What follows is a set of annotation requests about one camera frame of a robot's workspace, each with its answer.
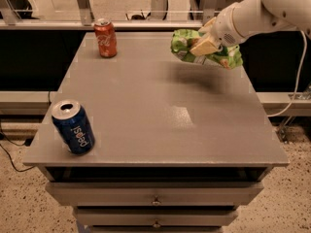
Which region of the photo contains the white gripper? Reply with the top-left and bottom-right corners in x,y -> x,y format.
190,3 -> 246,56

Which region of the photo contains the green rice chip bag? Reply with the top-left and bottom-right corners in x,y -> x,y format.
171,29 -> 243,70

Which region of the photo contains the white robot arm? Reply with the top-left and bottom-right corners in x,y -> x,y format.
190,0 -> 311,56

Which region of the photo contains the orange coca cola can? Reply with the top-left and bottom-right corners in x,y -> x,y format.
94,18 -> 118,58

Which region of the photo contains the blue pepsi can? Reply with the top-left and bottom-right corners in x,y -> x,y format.
52,99 -> 95,155

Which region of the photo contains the grey drawer cabinet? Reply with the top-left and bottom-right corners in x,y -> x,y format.
24,32 -> 288,233

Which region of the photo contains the top drawer metal knob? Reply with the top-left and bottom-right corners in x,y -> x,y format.
152,196 -> 161,206

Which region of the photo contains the drawer metal knob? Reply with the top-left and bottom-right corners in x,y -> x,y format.
152,196 -> 161,206
153,220 -> 161,228

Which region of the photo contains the lower drawer metal knob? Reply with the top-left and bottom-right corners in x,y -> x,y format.
153,220 -> 161,228

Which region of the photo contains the top grey drawer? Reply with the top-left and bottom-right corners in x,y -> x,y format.
46,183 -> 263,207

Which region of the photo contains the grey drawer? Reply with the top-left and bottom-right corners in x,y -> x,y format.
46,183 -> 263,207
74,208 -> 238,226

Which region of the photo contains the lower grey drawer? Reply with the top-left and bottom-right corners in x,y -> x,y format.
74,208 -> 238,226

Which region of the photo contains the metal railing frame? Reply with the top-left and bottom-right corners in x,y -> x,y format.
0,0 -> 311,31

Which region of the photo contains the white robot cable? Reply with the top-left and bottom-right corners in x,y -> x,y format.
266,29 -> 308,118

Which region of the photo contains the black floor cable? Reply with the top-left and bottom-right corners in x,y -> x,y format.
0,90 -> 52,173

